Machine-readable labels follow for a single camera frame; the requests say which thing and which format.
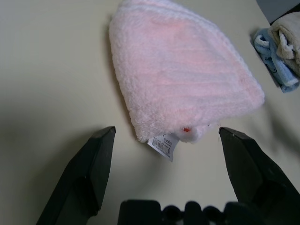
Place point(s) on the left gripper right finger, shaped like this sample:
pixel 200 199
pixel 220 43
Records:
pixel 257 178

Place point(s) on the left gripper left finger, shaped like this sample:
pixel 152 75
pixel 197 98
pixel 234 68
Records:
pixel 86 178

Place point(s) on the light blue folded towel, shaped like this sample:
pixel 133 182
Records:
pixel 274 63

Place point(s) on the pink terry towel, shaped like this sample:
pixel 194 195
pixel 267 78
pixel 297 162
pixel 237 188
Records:
pixel 175 70

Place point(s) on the beige folded towel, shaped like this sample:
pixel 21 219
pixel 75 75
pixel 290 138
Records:
pixel 290 35

